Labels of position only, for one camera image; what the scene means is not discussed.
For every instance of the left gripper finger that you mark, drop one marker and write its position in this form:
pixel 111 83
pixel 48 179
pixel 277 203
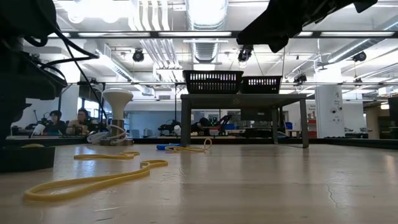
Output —
pixel 7 124

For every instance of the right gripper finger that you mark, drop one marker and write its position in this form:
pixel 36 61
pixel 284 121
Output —
pixel 278 46
pixel 270 25

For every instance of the yellow rubber band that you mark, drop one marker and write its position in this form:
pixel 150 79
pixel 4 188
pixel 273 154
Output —
pixel 186 150
pixel 102 157
pixel 28 195
pixel 31 145

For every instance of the dark green tray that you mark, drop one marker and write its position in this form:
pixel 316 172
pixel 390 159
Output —
pixel 25 160

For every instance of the black plastic mesh basket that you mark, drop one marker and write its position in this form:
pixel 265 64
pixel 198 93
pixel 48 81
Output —
pixel 262 84
pixel 213 82

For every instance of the black background robot arm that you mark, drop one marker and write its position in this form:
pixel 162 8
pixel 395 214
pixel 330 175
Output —
pixel 224 121
pixel 168 127

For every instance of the person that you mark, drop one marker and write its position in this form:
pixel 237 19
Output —
pixel 56 126
pixel 81 124
pixel 202 127

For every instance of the black hanging screen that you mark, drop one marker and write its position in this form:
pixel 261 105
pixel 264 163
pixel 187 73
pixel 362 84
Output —
pixel 90 93

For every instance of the grey metal riser shelf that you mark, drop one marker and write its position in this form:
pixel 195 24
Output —
pixel 242 101

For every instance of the blue storage bin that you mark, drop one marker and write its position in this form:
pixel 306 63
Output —
pixel 289 125

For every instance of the white pillar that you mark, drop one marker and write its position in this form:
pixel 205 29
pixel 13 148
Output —
pixel 328 112

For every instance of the white mushroom table lamp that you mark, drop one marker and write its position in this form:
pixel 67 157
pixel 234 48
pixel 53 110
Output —
pixel 117 98

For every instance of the white jug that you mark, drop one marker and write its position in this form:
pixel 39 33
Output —
pixel 177 130

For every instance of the black ceiling camera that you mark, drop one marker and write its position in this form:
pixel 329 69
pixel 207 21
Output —
pixel 359 56
pixel 245 53
pixel 138 55
pixel 300 78

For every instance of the silver ventilation duct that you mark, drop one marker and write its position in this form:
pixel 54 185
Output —
pixel 206 12

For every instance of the black overhead frame bar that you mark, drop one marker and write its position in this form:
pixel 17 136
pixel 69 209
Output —
pixel 199 34

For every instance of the black background station frame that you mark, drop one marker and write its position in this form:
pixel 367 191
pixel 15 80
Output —
pixel 140 83

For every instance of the black aluminium table frame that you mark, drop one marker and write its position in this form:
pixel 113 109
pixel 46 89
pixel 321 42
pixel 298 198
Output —
pixel 357 143

